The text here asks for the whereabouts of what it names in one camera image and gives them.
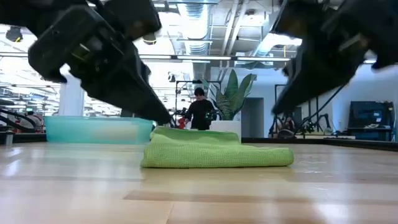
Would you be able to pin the silver ventilation duct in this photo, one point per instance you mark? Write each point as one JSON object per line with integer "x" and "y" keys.
{"x": 196, "y": 28}

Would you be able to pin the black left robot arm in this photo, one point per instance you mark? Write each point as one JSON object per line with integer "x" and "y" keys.
{"x": 31, "y": 14}

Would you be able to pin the long ceiling light bar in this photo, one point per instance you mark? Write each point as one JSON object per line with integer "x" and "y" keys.
{"x": 202, "y": 57}

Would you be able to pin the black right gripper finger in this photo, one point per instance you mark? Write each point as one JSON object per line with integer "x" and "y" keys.
{"x": 317, "y": 74}

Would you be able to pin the large green leafy plant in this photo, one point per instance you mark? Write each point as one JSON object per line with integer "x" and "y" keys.
{"x": 233, "y": 96}

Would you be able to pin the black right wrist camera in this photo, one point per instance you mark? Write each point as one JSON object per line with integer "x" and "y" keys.
{"x": 289, "y": 18}

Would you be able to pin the person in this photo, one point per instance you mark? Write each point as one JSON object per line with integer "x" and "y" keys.
{"x": 199, "y": 112}
{"x": 33, "y": 119}

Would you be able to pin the green microfiber towel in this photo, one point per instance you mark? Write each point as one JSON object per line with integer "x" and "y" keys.
{"x": 211, "y": 152}

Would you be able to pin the white square planter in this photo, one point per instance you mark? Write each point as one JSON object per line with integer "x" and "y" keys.
{"x": 226, "y": 126}

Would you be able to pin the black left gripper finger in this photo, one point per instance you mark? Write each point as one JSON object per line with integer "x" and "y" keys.
{"x": 133, "y": 99}

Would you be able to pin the teal plastic basket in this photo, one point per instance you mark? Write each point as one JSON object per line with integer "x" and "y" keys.
{"x": 93, "y": 130}

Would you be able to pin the white round pillar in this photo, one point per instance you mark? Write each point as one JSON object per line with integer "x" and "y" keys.
{"x": 71, "y": 99}

